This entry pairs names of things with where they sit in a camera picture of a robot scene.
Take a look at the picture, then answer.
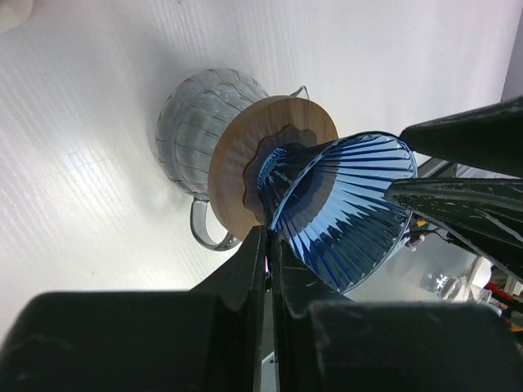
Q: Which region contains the blue glass dripper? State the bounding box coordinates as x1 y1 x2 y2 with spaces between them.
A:
257 131 418 294

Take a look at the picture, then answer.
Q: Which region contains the glass coffee carafe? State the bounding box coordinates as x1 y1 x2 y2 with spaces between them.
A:
154 67 308 252

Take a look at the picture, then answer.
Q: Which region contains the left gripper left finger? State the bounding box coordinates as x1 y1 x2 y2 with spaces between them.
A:
1 226 266 391

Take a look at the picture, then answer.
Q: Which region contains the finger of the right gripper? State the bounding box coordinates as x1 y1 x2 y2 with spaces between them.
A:
385 178 522 281
400 96 522 178

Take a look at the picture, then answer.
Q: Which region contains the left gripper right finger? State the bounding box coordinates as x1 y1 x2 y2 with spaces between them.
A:
269 238 522 391

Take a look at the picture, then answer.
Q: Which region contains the brown wooden dripper base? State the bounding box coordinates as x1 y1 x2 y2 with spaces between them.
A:
208 96 338 241

